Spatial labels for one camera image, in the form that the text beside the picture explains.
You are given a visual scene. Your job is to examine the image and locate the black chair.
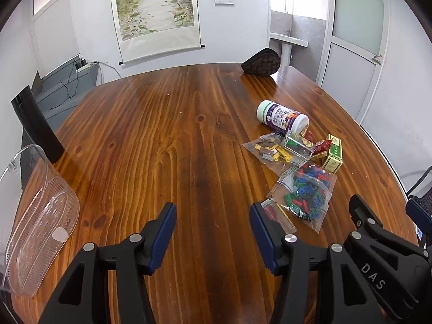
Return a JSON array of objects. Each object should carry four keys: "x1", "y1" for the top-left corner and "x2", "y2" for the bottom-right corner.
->
[{"x1": 403, "y1": 166, "x2": 432, "y2": 198}]

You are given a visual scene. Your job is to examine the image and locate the white pedestal sink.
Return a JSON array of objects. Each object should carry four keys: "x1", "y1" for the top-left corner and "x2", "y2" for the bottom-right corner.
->
[{"x1": 269, "y1": 29, "x2": 309, "y2": 66}]

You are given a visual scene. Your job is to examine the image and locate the clear plastic container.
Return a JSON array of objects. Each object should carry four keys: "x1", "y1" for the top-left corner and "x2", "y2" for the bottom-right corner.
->
[{"x1": 0, "y1": 144, "x2": 80, "y2": 298}]

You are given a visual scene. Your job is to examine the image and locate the white door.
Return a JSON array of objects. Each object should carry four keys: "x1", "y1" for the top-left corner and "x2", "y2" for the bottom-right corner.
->
[{"x1": 32, "y1": 0, "x2": 82, "y2": 75}]

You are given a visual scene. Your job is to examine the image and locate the white jar with purple label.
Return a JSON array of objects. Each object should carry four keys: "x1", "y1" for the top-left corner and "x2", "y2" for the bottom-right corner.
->
[{"x1": 256, "y1": 100, "x2": 310, "y2": 133}]

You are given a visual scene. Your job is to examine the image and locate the frosted glass door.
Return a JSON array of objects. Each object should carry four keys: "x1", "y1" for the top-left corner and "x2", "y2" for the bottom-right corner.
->
[{"x1": 319, "y1": 0, "x2": 389, "y2": 92}]

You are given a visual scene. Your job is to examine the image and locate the black cable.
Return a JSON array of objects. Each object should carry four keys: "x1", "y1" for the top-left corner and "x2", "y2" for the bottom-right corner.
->
[{"x1": 50, "y1": 59, "x2": 82, "y2": 110}]

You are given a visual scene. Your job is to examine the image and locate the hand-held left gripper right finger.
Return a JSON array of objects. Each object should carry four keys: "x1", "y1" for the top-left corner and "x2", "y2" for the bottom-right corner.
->
[{"x1": 249, "y1": 202, "x2": 389, "y2": 324}]

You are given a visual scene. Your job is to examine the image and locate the bag of yellow bricks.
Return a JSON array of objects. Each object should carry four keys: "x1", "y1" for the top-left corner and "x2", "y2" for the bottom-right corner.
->
[{"x1": 242, "y1": 131, "x2": 313, "y2": 176}]

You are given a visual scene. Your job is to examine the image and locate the green and cream box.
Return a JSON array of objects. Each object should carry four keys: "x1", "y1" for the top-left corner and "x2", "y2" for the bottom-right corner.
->
[{"x1": 320, "y1": 134, "x2": 343, "y2": 173}]

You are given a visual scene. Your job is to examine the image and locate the white cable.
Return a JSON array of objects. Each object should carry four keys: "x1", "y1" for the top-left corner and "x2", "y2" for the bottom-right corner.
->
[{"x1": 89, "y1": 60, "x2": 122, "y2": 83}]

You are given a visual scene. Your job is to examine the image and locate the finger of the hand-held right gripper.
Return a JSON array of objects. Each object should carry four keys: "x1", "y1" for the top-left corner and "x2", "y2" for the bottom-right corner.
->
[{"x1": 349, "y1": 194, "x2": 426, "y2": 258}]

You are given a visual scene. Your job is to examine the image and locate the small bag with red item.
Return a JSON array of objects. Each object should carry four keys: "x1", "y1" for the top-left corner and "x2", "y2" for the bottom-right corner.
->
[{"x1": 261, "y1": 198, "x2": 298, "y2": 235}]

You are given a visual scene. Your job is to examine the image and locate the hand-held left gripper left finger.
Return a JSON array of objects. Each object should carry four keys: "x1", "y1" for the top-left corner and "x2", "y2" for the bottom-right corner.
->
[{"x1": 39, "y1": 202, "x2": 178, "y2": 324}]

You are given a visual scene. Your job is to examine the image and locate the bag of colourful bricks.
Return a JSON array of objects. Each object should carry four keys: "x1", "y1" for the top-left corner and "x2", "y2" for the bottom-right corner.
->
[{"x1": 265, "y1": 164, "x2": 338, "y2": 233}]

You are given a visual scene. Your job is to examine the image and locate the wall scroll painting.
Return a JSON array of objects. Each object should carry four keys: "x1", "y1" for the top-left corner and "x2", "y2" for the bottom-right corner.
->
[{"x1": 109, "y1": 0, "x2": 206, "y2": 65}]

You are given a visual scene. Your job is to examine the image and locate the black cylinder flask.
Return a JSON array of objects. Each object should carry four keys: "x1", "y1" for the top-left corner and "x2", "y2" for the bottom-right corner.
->
[{"x1": 11, "y1": 86, "x2": 65, "y2": 163}]

